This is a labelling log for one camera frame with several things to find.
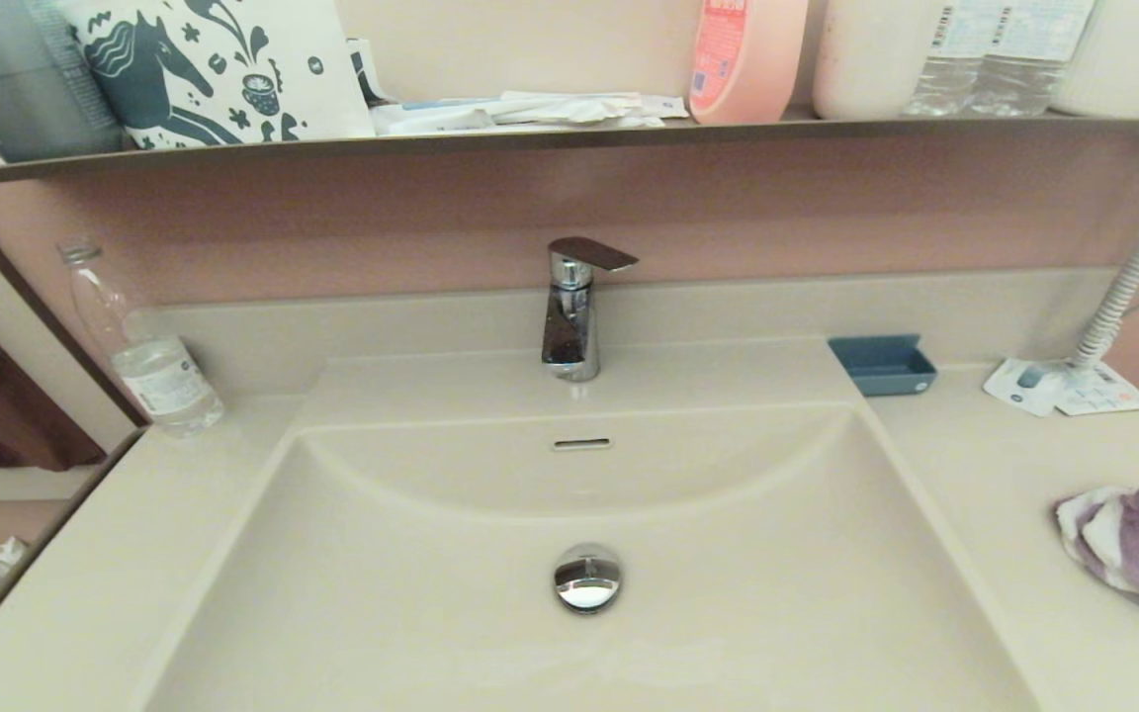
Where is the chrome sink drain stopper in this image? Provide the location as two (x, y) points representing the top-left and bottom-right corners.
(552, 543), (623, 615)

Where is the clear capless water bottle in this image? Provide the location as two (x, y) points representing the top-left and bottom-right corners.
(56, 237), (226, 439)

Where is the blue soap dish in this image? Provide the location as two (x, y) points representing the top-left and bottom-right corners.
(828, 333), (939, 398)

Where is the brown wall shelf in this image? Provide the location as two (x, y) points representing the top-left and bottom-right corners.
(0, 107), (1139, 191)

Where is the white bag with horse print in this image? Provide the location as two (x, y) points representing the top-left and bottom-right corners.
(55, 0), (378, 151)

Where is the purple white striped towel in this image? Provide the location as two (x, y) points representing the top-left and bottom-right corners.
(1055, 475), (1139, 645)

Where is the pink plastic bottle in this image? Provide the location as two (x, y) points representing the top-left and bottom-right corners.
(686, 0), (811, 127)

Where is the beige ceramic sink basin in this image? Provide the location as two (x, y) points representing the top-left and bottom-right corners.
(139, 400), (1043, 712)

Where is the white round container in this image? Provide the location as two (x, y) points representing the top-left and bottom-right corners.
(811, 0), (948, 121)

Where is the chrome lever faucet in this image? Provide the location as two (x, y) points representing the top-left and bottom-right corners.
(540, 235), (641, 384)

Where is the clear labelled water bottle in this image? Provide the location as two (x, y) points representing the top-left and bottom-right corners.
(904, 0), (992, 117)
(971, 0), (1096, 117)

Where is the white mug with handle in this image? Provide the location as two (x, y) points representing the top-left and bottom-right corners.
(1051, 0), (1139, 120)

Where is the white paper leaflet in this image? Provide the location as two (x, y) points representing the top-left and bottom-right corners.
(1056, 360), (1139, 416)

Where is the white coiled cord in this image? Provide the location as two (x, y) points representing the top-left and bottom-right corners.
(1071, 163), (1139, 370)

